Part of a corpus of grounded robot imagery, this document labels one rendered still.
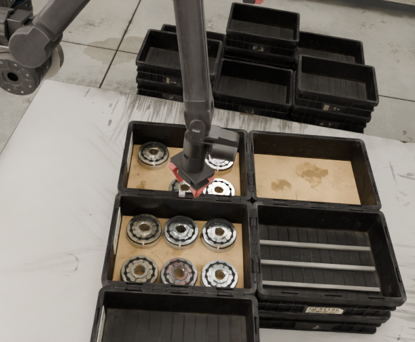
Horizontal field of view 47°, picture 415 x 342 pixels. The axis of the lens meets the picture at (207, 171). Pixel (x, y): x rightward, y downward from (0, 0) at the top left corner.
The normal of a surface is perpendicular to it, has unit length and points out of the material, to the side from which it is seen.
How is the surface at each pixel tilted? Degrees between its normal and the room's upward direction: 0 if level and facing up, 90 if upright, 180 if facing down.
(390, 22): 0
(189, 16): 81
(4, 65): 90
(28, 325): 0
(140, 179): 0
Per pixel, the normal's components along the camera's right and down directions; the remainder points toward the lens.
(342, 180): 0.10, -0.65
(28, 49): -0.13, 0.64
